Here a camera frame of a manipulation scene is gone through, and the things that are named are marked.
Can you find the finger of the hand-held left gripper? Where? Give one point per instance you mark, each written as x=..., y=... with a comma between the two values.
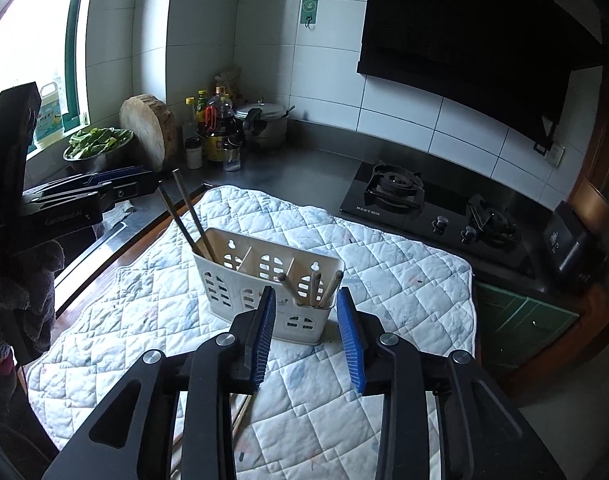
x=129, y=187
x=112, y=176

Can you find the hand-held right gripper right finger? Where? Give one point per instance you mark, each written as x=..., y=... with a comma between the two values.
x=350, y=340

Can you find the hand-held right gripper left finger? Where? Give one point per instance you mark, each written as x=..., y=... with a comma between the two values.
x=264, y=340

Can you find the white plastic utensil holder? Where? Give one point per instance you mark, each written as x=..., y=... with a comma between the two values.
x=284, y=332

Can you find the light wooden chopstick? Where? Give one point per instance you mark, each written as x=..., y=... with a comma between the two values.
x=314, y=287
x=330, y=289
x=290, y=289

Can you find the dark wooden chopstick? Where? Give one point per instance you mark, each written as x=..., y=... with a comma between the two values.
x=194, y=215
x=182, y=222

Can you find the row of wooden chopsticks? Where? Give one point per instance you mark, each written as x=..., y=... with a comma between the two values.
x=240, y=415

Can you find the metal bowl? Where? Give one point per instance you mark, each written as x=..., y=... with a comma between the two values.
x=97, y=160

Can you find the bowl of green vegetables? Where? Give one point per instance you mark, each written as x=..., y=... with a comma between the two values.
x=97, y=141

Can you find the round wooden cutting board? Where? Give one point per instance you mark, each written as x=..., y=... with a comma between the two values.
x=144, y=130

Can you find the white detergent jug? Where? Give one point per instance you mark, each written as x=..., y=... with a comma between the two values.
x=50, y=115

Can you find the small white jar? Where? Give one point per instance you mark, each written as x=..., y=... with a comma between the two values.
x=194, y=154

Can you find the white quilted mat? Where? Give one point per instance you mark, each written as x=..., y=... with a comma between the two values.
x=384, y=270

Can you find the yellow-capped bottle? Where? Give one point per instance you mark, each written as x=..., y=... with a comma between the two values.
x=190, y=120

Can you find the small glass shaker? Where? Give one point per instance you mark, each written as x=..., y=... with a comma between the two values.
x=231, y=157

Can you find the large dark sauce bottle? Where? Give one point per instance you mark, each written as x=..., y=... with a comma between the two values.
x=219, y=130

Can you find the green-capped bottle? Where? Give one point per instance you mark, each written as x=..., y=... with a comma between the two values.
x=202, y=105

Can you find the green-framed window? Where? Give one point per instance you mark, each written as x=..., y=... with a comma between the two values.
x=29, y=25

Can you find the metal pressure cooker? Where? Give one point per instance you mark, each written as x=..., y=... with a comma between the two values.
x=264, y=127

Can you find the black gas stove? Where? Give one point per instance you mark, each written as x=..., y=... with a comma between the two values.
x=434, y=210

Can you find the green lower cabinet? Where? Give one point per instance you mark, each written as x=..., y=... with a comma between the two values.
x=524, y=325

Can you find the black box appliance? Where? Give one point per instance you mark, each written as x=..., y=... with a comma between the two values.
x=572, y=245

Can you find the wooden glass-door cabinet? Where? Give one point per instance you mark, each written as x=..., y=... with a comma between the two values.
x=604, y=185

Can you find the black range hood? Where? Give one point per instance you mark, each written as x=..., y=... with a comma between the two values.
x=459, y=25

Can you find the green wall hook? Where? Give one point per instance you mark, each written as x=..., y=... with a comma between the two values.
x=309, y=12

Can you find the white wall socket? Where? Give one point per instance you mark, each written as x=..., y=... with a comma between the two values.
x=557, y=155

